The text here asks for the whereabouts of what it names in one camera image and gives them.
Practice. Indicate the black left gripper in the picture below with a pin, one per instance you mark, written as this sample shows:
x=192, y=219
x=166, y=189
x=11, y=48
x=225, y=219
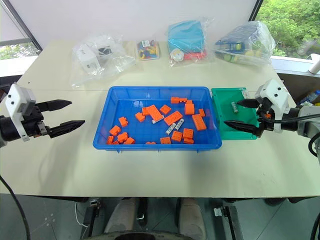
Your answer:
x=33, y=120

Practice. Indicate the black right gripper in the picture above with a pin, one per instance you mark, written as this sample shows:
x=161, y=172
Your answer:
x=264, y=125

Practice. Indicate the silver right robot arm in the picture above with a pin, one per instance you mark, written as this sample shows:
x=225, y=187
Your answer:
x=303, y=118

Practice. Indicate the dark rounded robot base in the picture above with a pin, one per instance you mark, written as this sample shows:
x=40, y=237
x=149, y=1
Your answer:
x=140, y=236

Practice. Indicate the green plastic tray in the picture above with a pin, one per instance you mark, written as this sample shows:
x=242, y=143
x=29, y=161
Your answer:
x=223, y=110

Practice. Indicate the small orange block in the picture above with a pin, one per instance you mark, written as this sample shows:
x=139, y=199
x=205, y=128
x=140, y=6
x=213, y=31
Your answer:
x=150, y=143
x=201, y=112
x=115, y=142
x=165, y=109
x=129, y=141
x=139, y=117
x=114, y=130
x=122, y=137
x=165, y=140
x=187, y=133
x=188, y=141
x=123, y=121
x=110, y=140
x=177, y=136

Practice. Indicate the long orange block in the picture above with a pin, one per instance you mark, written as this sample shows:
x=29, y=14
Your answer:
x=173, y=117
x=176, y=100
x=199, y=122

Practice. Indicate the tall orange block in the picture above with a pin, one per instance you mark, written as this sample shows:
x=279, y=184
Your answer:
x=189, y=108

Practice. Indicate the blue plastic tray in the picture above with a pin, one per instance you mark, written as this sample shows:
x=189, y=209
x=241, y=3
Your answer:
x=125, y=96

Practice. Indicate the clear bag with white items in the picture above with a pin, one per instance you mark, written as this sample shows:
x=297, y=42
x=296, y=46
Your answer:
x=97, y=58

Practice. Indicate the clear bag with blue items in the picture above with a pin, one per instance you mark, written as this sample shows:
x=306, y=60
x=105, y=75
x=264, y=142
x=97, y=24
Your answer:
x=243, y=43

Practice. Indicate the white paper roll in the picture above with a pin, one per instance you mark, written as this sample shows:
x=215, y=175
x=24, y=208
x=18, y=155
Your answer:
x=315, y=63

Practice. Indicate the large orange block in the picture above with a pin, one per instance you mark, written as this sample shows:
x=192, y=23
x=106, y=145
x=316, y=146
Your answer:
x=153, y=112

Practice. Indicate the clear bag with teal cloth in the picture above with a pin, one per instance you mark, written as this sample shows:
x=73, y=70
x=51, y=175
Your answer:
x=186, y=37

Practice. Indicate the small bag colourful pieces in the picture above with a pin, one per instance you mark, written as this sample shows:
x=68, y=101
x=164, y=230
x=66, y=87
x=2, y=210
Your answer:
x=148, y=50

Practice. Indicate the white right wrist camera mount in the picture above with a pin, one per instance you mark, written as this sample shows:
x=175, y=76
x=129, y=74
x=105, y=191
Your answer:
x=272, y=91

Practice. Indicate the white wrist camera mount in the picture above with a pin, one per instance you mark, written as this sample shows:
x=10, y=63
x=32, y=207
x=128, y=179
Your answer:
x=272, y=91
x=17, y=100

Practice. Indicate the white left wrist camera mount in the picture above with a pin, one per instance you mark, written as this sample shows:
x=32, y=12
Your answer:
x=17, y=100

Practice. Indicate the black window frame bar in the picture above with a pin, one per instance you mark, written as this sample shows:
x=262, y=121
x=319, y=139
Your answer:
x=256, y=10
x=22, y=25

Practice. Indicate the black table leg frame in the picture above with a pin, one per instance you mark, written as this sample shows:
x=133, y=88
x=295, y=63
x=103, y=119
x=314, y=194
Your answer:
x=91, y=215
x=228, y=222

